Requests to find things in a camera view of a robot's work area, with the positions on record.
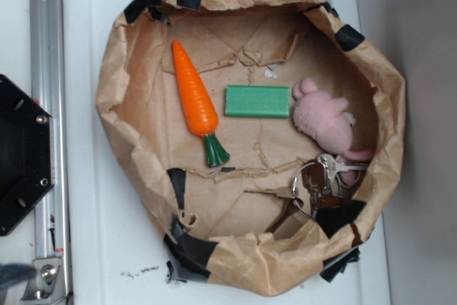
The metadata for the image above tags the orange plastic toy carrot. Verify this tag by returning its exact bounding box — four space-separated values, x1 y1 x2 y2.
172 40 230 167

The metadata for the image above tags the brown paper bag basket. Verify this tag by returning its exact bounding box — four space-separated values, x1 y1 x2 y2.
96 0 406 296

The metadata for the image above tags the green rectangular block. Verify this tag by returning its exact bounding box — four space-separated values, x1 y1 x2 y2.
225 85 290 119

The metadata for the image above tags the pink plush bunny toy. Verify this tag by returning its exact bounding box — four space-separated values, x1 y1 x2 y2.
291 76 375 184

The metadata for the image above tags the silver key bunch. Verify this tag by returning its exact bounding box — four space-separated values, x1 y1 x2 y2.
256 154 368 236

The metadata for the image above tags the aluminium frame rail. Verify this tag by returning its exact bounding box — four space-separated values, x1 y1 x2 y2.
21 0 74 304

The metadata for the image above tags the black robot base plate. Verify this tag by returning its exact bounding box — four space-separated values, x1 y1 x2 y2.
1 74 54 236

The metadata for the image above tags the metal corner bracket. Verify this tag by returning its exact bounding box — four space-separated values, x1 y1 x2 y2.
20 256 72 304

